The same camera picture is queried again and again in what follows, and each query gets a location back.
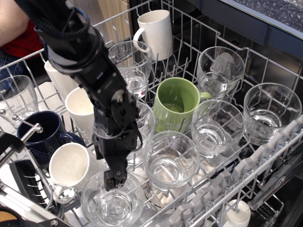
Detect black clamp with metal screw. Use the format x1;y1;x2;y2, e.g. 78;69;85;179
0;114;43;167

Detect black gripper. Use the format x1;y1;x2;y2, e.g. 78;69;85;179
78;64;141;191

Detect white rack roller wheel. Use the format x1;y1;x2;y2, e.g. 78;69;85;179
223;200;250;227

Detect back centre clear glass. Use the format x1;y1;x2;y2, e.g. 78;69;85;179
108;41;152;98

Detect metal dishwasher rack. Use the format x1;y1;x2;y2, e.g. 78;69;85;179
0;0;303;227

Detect green ceramic mug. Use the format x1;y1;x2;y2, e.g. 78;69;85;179
153;78;212;133

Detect back right clear glass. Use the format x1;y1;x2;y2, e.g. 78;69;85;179
196;46;245;99

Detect clear glass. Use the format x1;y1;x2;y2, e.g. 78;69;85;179
196;46;245;99
108;41;152;98
127;102;156;165
191;99;244;158
0;75;39;129
243;83;302;146
143;131;200;192

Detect far left clear glass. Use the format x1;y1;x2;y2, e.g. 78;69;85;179
0;75;39;129

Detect far right clear glass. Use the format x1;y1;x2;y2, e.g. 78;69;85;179
243;83;302;146

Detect front left white mug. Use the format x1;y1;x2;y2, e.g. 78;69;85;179
49;142;107;204

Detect back white ceramic mug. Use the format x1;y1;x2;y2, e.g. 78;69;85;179
133;9;173;61

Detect grey plastic tine holder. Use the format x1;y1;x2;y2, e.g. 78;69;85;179
154;118;303;227

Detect person in red shirt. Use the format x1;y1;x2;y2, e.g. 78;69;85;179
0;0;42;67

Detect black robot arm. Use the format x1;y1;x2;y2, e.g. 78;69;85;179
17;0;142;190

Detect tall white mug left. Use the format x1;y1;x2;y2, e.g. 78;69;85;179
44;61;78;101

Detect front centre clear glass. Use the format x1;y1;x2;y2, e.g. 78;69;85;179
143;131;200;192

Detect white mug middle left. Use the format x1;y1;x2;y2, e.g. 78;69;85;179
65;87;94;142

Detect clear glass cup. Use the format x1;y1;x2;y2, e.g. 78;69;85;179
80;171;144;227

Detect middle right clear glass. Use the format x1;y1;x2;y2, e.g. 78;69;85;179
191;99;244;158

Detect dark blue mug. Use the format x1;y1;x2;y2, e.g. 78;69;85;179
25;111;85;169

